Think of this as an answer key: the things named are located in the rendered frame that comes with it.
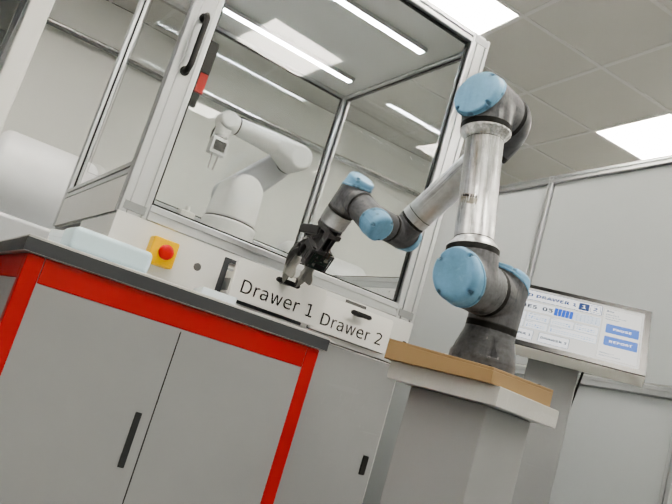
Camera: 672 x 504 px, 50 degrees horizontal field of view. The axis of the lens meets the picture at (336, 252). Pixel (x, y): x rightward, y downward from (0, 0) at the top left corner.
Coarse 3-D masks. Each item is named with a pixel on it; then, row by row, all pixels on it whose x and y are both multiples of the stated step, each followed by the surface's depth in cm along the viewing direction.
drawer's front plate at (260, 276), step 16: (240, 272) 193; (256, 272) 196; (272, 272) 198; (240, 288) 193; (272, 288) 198; (288, 288) 201; (304, 288) 203; (320, 288) 206; (256, 304) 195; (272, 304) 198; (304, 304) 203; (320, 304) 206; (304, 320) 203
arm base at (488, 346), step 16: (480, 320) 158; (464, 336) 159; (480, 336) 157; (496, 336) 156; (512, 336) 158; (464, 352) 156; (480, 352) 155; (496, 352) 155; (512, 352) 158; (512, 368) 157
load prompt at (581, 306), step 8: (528, 296) 240; (536, 296) 240; (544, 296) 240; (552, 296) 240; (552, 304) 236; (560, 304) 236; (568, 304) 236; (576, 304) 236; (584, 304) 236; (592, 304) 236; (592, 312) 233; (600, 312) 233
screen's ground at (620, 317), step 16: (528, 304) 237; (544, 304) 237; (608, 320) 230; (624, 320) 229; (640, 320) 229; (560, 336) 224; (640, 336) 223; (576, 352) 218; (592, 352) 218; (608, 352) 218; (624, 352) 218; (640, 352) 218
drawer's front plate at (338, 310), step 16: (336, 304) 219; (320, 320) 216; (352, 320) 222; (368, 320) 225; (384, 320) 228; (336, 336) 218; (352, 336) 221; (368, 336) 225; (384, 336) 228; (384, 352) 228
